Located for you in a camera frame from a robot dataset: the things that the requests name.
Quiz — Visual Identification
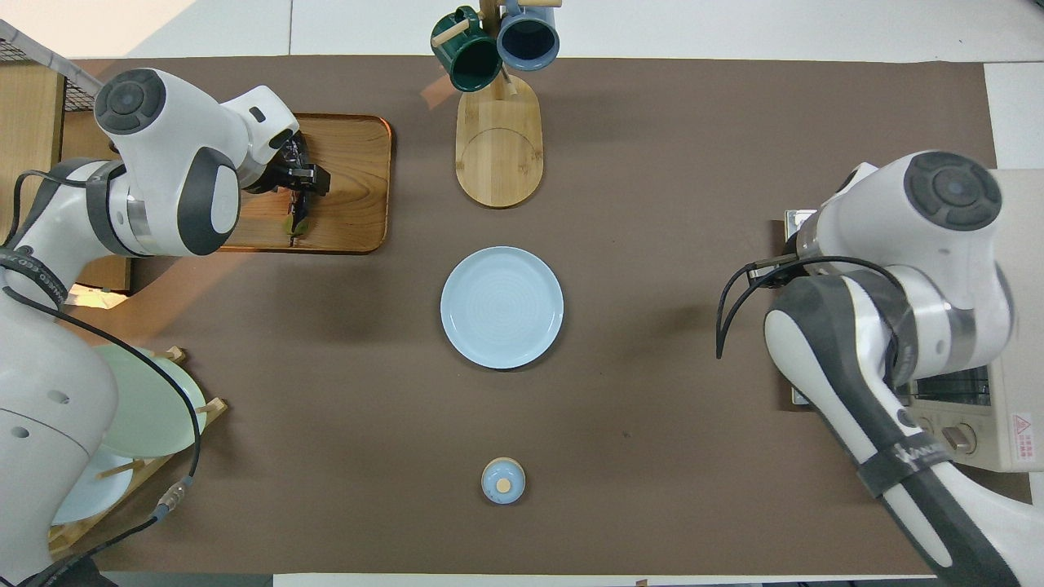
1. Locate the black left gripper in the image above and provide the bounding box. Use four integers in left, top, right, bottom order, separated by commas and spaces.
245, 135, 331, 196

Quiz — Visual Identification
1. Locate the dark purple eggplant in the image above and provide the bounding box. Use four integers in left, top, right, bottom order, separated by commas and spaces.
283, 189, 311, 240

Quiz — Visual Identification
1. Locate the light blue round plate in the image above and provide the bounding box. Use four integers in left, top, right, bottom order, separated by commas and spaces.
440, 246, 564, 370

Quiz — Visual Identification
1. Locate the beige toaster oven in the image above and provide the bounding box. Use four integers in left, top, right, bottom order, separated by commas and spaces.
897, 167, 1044, 474

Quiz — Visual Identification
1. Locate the rectangular wooden tray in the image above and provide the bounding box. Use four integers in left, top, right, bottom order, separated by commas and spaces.
216, 113, 393, 254

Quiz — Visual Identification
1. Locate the brown table mat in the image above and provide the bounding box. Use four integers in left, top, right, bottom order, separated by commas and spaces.
65, 55, 1038, 576

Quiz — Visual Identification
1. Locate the wooden mug tree stand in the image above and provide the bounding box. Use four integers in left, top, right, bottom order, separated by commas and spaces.
431, 0, 564, 209

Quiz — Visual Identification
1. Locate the dark green mug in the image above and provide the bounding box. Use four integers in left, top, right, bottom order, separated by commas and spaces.
431, 7, 503, 92

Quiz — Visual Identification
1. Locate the wooden plate rack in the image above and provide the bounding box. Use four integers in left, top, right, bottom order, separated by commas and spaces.
49, 346, 228, 563

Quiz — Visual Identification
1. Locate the blue grey mug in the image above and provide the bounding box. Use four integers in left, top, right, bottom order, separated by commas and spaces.
496, 0, 561, 72

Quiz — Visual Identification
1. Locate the pale green plate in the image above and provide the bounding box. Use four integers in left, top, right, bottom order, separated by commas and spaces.
94, 344, 207, 459

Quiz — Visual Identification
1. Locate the small blue lidded jar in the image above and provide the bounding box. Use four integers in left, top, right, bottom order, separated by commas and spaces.
480, 457, 527, 505

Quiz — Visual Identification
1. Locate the large light blue plate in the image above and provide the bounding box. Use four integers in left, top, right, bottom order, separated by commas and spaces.
53, 444, 135, 525

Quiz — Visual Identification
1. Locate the wooden shelf with wire mesh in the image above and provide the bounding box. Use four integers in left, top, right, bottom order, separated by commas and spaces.
0, 20, 135, 307

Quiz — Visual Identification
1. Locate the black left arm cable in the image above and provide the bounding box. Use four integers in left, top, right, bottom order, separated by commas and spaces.
0, 167, 203, 587

